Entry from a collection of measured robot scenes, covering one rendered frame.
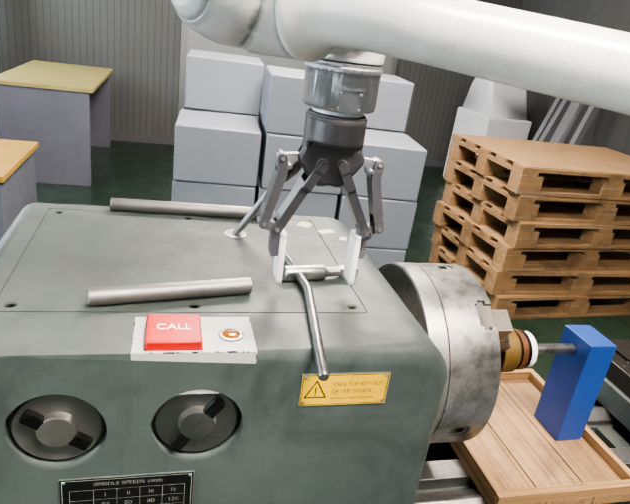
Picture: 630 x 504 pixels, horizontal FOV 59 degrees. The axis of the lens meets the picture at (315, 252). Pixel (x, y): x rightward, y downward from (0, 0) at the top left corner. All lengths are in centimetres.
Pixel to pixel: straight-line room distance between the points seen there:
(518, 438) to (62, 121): 454
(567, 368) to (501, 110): 536
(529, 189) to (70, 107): 361
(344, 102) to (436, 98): 687
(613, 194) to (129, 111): 509
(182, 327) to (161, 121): 632
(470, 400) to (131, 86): 625
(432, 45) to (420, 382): 42
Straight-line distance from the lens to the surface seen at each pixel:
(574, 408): 126
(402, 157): 307
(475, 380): 92
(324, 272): 81
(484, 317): 94
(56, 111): 518
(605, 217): 394
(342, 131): 66
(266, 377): 66
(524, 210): 354
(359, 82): 65
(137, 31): 682
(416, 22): 47
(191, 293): 72
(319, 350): 63
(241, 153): 293
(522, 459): 121
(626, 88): 52
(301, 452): 74
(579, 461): 127
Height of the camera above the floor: 160
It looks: 22 degrees down
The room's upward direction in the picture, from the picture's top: 8 degrees clockwise
